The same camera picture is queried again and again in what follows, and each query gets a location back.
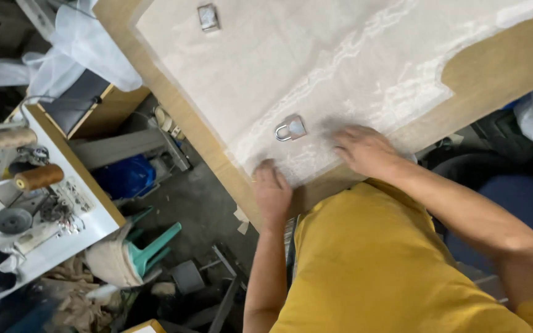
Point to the person's left hand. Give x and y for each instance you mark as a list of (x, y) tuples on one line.
[(272, 189)]

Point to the person's right hand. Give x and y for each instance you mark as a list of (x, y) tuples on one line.
[(366, 150)]

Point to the person's left fingers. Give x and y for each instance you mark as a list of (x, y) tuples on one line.
[(266, 169)]

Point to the person's right fingers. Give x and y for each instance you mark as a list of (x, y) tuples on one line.
[(347, 138)]

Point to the sheer white fabric sheet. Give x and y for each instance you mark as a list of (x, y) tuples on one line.
[(322, 78)]

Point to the silver padlock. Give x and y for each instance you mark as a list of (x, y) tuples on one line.
[(290, 128)]

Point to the person's yellow shirt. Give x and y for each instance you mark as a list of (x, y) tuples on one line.
[(377, 273)]

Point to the teal plastic stool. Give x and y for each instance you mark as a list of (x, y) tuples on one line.
[(148, 245)]

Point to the blue plastic bag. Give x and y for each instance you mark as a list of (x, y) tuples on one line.
[(125, 178)]

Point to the square silver metal weight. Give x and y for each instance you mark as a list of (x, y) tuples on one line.
[(208, 17)]

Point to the cream cloth on stool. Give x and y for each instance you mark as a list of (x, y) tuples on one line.
[(109, 261)]

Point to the dark blue chair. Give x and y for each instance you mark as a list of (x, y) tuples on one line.
[(516, 208)]

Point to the wooden box with dark top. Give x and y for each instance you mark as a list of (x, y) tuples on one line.
[(86, 108)]

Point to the brown thread spool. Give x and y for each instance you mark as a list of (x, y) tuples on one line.
[(39, 177)]

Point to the white sewing machine table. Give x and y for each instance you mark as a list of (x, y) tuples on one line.
[(40, 199)]

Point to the pile of beige fabric scraps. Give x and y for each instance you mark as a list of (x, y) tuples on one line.
[(74, 300)]

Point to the white tulle fabric bundle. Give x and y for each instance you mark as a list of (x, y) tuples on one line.
[(63, 46)]

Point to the beige thread spool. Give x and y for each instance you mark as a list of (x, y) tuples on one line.
[(9, 138)]

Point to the grey metal handwheel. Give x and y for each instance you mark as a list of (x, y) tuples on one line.
[(12, 221)]

